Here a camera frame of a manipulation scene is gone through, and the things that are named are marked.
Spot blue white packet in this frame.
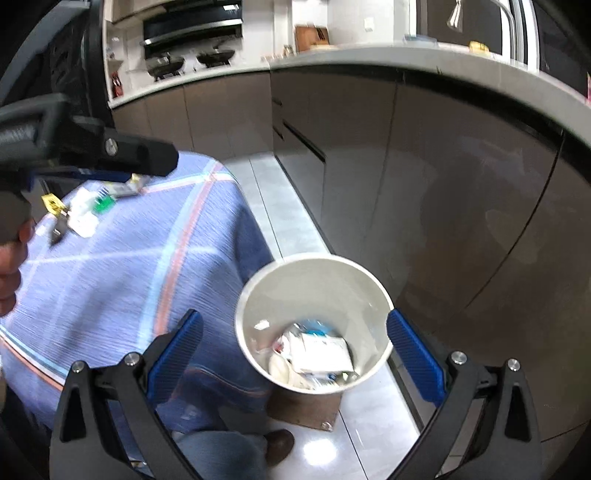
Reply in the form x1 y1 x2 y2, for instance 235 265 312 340
288 332 354 374

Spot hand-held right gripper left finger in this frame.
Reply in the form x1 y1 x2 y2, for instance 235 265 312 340
48 309 205 480

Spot wooden cutting board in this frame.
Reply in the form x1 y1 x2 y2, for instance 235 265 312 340
294 25 329 52

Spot silver wrapper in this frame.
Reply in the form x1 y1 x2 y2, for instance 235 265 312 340
111 174 151 197

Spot brown lower cabinets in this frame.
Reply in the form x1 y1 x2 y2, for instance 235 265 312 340
111 60 591 444

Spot blue blister pack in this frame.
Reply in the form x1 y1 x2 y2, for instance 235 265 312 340
295 320 338 337

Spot chrome faucet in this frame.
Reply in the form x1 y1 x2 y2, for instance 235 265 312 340
445 0 515 63

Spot person's right leg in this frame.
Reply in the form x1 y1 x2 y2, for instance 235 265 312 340
173 427 271 480

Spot grey kitchen countertop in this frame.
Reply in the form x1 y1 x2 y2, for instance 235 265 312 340
108 39 591 134

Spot white crumpled tissue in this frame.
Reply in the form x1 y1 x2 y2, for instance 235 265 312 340
268 353 296 384

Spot dark brown wrapper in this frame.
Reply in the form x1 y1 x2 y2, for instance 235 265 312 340
46 213 70 247

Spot person's left hand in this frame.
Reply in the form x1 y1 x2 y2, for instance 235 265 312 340
0 217 35 319

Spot white framed window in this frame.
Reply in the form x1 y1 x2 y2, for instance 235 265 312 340
418 0 591 93

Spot brown wooden board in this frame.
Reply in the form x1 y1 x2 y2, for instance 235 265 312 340
265 390 342 432

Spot black wok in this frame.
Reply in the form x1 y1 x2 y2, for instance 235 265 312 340
196 39 236 68
147 53 186 79

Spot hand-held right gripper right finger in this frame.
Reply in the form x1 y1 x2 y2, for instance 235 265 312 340
385 309 543 480

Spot blue plaid tablecloth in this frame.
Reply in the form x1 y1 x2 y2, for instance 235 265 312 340
0 150 278 435

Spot green white box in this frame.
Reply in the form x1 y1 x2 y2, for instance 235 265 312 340
69 185 116 217

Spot black range hood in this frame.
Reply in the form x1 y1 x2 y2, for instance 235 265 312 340
140 0 244 60

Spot yellow wrapper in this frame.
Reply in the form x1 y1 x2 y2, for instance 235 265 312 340
41 193 70 217

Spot white round waste bin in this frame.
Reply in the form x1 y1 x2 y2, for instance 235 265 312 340
234 253 395 394

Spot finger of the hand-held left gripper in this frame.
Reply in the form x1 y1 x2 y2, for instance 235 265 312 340
25 167 139 184
99 131 180 177

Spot brown shoe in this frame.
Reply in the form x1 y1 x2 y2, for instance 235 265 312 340
265 428 296 467

